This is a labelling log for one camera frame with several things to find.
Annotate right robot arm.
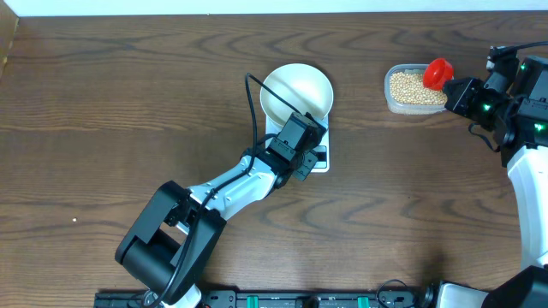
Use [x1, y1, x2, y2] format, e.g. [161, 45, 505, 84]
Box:
[432, 45, 547, 308]

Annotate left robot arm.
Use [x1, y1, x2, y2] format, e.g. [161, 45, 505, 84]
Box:
[115, 112, 328, 307]

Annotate white digital kitchen scale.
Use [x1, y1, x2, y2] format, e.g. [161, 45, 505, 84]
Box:
[265, 116, 330, 173]

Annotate red plastic measuring scoop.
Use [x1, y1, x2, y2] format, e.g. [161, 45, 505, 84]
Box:
[423, 58, 454, 91]

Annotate left black cable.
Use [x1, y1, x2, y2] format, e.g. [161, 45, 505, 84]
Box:
[145, 72, 318, 308]

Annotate white ceramic bowl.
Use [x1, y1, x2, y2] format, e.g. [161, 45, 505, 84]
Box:
[260, 63, 334, 128]

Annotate clear plastic container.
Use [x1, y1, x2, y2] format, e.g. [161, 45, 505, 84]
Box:
[384, 64, 446, 115]

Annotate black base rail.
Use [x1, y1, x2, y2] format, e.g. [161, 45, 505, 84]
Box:
[93, 288, 433, 308]

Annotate soybeans in container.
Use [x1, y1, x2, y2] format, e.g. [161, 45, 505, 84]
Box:
[389, 72, 447, 105]

